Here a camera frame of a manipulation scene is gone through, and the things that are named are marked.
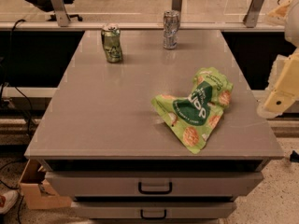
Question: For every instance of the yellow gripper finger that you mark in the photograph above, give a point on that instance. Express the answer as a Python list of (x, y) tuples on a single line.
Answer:
[(283, 87), (281, 14)]

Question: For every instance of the green rice chip bag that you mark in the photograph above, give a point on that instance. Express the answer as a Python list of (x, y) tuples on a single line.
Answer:
[(193, 118)]

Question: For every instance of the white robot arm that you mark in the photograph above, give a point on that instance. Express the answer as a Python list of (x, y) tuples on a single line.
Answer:
[(291, 31)]

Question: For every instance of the silver soda can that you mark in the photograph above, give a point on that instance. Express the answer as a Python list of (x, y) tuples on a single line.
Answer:
[(171, 26)]

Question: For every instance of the green soda can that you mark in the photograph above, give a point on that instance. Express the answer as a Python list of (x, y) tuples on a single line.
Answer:
[(111, 42)]

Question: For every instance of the black object on floor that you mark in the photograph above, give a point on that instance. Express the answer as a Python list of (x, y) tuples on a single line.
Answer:
[(294, 157)]

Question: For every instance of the grey drawer cabinet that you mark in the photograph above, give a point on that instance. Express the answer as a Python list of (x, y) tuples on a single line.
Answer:
[(101, 117)]

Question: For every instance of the lower grey drawer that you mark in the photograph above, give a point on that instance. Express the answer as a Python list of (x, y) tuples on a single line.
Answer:
[(153, 210)]

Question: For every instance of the grey drawer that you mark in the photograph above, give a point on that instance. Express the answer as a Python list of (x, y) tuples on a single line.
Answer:
[(154, 184), (153, 210)]

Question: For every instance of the upper grey drawer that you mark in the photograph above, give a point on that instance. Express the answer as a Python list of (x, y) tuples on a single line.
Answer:
[(154, 184)]

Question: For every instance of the cardboard box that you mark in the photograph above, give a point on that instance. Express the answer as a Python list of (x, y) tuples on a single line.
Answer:
[(38, 192)]

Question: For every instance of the white shoe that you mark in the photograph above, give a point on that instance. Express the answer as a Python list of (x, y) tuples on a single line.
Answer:
[(8, 200)]

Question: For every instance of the right metal bracket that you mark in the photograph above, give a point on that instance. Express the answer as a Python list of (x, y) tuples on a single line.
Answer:
[(251, 18)]

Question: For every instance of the left metal bracket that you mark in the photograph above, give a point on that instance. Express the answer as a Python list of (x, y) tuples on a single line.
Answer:
[(60, 13)]

